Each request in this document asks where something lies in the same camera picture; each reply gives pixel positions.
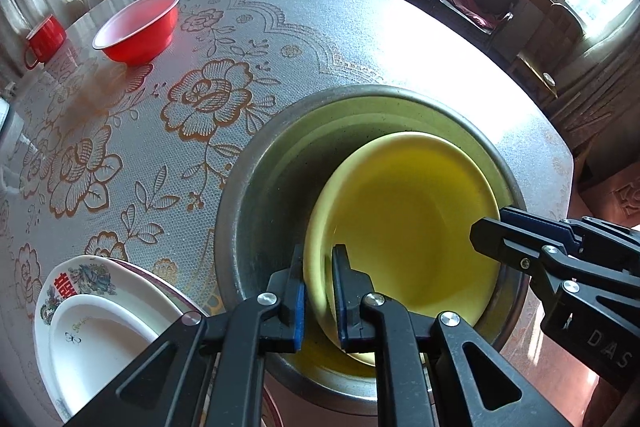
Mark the plain white plate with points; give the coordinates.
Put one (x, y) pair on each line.
(95, 347)

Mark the red-rimmed plate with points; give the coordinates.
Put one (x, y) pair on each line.
(172, 293)

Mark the white plate with dragon print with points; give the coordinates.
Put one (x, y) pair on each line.
(85, 279)

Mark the red mug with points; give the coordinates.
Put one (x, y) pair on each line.
(47, 39)

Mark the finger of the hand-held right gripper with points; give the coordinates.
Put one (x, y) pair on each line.
(530, 219)
(500, 239)

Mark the glass electric kettle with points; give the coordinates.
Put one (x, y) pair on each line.
(7, 127)

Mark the red plastic bowl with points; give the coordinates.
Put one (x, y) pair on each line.
(145, 42)

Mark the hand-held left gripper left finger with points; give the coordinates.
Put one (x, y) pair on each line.
(299, 307)

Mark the red seat cushion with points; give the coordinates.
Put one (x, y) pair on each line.
(470, 7)

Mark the wooden armchair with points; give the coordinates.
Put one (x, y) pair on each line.
(537, 67)

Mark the yellow bowl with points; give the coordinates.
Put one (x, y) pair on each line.
(415, 217)

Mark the lace patterned tablecloth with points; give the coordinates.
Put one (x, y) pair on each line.
(350, 32)

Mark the metal basin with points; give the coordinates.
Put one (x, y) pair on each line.
(260, 187)

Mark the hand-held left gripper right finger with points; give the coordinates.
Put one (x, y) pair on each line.
(341, 307)

